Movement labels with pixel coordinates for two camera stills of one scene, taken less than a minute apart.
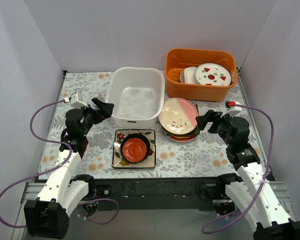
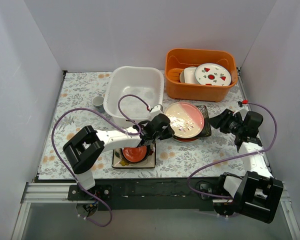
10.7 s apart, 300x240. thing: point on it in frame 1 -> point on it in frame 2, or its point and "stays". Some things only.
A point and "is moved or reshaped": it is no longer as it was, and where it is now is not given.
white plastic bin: (138, 94) stays
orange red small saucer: (134, 150) stays
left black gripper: (96, 112) -> (165, 128)
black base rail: (155, 193) stays
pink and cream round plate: (177, 116) is moved or reshaped
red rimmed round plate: (182, 139) stays
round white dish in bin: (182, 77) stays
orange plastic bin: (177, 59) stays
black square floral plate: (194, 132) -> (206, 130)
